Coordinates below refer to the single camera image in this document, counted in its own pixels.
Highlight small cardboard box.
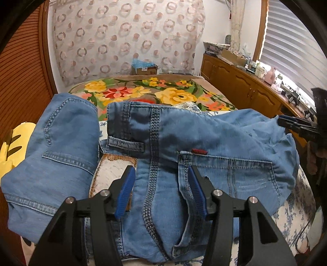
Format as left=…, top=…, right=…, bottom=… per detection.
left=131, top=64, right=158, bottom=75

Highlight grey striped window blind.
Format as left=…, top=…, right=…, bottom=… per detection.
left=258, top=0, right=327, bottom=92

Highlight pink container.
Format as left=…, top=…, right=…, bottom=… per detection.
left=264, top=67, right=278, bottom=85

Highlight flat cardboard box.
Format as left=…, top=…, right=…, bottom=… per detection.
left=220, top=48, right=247, bottom=65

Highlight person's right hand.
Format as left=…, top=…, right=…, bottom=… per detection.
left=306, top=141, right=323, bottom=176

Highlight brown wooden door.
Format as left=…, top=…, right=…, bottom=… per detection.
left=0, top=2, right=59, bottom=144

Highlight colourful floral blanket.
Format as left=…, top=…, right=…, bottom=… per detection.
left=68, top=74, right=235, bottom=121

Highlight cream lace curtain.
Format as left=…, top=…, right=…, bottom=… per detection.
left=228, top=0, right=244, bottom=49

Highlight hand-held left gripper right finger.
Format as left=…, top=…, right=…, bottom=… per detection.
left=188, top=165, right=298, bottom=266

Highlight blue plastic bag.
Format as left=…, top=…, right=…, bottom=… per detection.
left=131, top=58, right=155, bottom=69

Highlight circle patterned sheer curtain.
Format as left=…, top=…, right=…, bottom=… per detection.
left=51, top=0, right=206, bottom=87

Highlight white blue floral quilt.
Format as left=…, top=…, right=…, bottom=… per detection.
left=84, top=101, right=322, bottom=266

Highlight brown wooden sideboard cabinet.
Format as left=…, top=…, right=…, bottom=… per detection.
left=200, top=52, right=317, bottom=121

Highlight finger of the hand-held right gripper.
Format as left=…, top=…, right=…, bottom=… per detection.
left=277, top=115, right=320, bottom=135

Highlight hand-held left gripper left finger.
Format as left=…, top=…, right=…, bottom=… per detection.
left=28, top=166, right=136, bottom=266

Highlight white brown-edged mat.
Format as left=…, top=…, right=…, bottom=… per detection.
left=89, top=153, right=138, bottom=198

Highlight blue denim pants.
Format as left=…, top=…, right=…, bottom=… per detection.
left=0, top=92, right=300, bottom=265

